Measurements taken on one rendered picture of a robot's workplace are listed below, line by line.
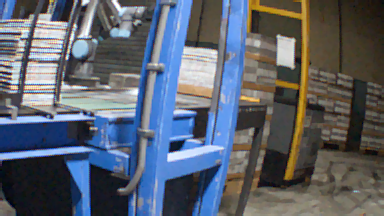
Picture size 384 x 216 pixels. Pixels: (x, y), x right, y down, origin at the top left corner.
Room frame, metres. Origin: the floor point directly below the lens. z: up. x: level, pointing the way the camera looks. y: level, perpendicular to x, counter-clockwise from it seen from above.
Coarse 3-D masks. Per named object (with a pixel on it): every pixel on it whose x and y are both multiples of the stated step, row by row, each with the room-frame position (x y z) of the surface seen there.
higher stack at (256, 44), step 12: (252, 36) 4.95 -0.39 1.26; (264, 36) 4.95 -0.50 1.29; (252, 48) 4.95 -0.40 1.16; (264, 48) 4.96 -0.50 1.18; (276, 48) 5.10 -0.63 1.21; (264, 72) 4.96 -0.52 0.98; (276, 72) 5.10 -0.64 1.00; (264, 84) 4.99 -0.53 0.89; (264, 96) 5.00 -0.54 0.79; (252, 132) 4.92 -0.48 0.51; (264, 132) 5.05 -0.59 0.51; (240, 180) 4.90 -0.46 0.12; (252, 180) 5.04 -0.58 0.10; (240, 192) 4.93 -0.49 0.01
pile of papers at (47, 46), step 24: (0, 24) 1.42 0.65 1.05; (24, 24) 1.37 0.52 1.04; (48, 24) 1.53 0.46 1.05; (0, 48) 1.40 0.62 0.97; (24, 48) 1.41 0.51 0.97; (48, 48) 1.57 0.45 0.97; (0, 72) 1.40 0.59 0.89; (48, 72) 1.60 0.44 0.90; (24, 96) 1.46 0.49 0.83; (48, 96) 1.63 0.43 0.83
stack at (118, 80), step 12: (120, 84) 4.18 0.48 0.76; (132, 84) 4.08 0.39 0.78; (252, 96) 4.88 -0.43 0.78; (240, 132) 4.81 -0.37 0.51; (240, 144) 4.82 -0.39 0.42; (240, 156) 4.85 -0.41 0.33; (228, 168) 4.76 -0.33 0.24; (240, 168) 4.87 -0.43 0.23; (228, 180) 4.85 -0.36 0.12; (192, 192) 4.48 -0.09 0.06; (228, 192) 4.81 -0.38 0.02
